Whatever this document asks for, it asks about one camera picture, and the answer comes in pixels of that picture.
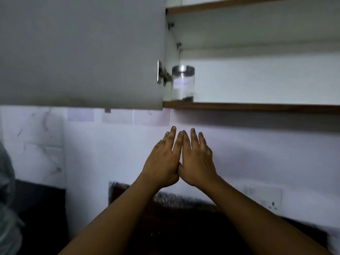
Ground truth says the person's right hand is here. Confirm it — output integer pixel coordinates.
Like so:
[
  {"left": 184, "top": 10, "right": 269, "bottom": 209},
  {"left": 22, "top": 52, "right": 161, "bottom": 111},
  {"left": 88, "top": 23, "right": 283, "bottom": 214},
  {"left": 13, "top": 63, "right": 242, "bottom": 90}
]
[{"left": 177, "top": 128, "right": 221, "bottom": 190}]

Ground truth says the person's left hand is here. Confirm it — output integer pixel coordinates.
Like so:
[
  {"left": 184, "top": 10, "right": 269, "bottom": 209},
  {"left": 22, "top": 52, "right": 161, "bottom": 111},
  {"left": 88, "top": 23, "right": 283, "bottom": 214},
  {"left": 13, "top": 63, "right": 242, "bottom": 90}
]
[{"left": 140, "top": 126, "right": 184, "bottom": 189}]

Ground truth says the person's left forearm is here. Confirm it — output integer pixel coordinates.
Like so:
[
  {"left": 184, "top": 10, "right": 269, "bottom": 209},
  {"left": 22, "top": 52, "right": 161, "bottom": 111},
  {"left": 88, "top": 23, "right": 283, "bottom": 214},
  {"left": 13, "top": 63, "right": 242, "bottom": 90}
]
[{"left": 58, "top": 179, "right": 160, "bottom": 255}]

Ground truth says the person's right forearm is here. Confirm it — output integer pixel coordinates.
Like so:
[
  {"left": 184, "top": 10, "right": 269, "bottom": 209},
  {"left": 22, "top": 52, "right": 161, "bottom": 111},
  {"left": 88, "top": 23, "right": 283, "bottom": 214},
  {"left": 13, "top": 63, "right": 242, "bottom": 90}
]
[{"left": 203, "top": 176, "right": 335, "bottom": 255}]

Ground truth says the glass jar with metal lid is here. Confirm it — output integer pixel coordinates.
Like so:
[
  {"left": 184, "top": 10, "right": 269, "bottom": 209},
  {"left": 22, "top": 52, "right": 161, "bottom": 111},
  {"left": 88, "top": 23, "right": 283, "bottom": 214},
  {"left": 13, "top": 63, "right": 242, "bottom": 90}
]
[{"left": 171, "top": 65, "right": 195, "bottom": 102}]

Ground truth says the metal cabinet door hinge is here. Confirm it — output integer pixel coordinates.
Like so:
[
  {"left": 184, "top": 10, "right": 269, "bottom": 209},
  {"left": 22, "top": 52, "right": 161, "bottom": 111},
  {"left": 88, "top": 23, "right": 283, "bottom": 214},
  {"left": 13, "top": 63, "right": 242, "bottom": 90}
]
[{"left": 156, "top": 60, "right": 172, "bottom": 85}]

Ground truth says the grey cabinet door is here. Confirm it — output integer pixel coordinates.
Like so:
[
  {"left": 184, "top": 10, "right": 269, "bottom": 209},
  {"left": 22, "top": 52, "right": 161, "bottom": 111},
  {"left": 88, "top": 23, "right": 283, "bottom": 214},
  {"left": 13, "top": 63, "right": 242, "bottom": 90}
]
[{"left": 0, "top": 0, "right": 167, "bottom": 111}]

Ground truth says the translucent plastic bag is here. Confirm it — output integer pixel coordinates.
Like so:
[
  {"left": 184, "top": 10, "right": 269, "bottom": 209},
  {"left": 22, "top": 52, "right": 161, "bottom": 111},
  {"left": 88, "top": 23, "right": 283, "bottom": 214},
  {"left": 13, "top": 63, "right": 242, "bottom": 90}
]
[{"left": 0, "top": 141, "right": 25, "bottom": 255}]

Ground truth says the white wall socket plate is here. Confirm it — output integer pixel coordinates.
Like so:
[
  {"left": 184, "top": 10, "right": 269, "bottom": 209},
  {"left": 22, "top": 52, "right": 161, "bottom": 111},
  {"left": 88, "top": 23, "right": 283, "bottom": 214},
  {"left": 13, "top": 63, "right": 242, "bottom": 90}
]
[{"left": 242, "top": 184, "right": 284, "bottom": 211}]

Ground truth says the white wall cabinet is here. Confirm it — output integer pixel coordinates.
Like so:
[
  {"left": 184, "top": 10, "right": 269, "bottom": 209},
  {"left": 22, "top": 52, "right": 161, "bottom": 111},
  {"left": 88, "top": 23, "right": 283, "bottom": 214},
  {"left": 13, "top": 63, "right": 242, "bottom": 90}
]
[{"left": 162, "top": 0, "right": 340, "bottom": 115}]

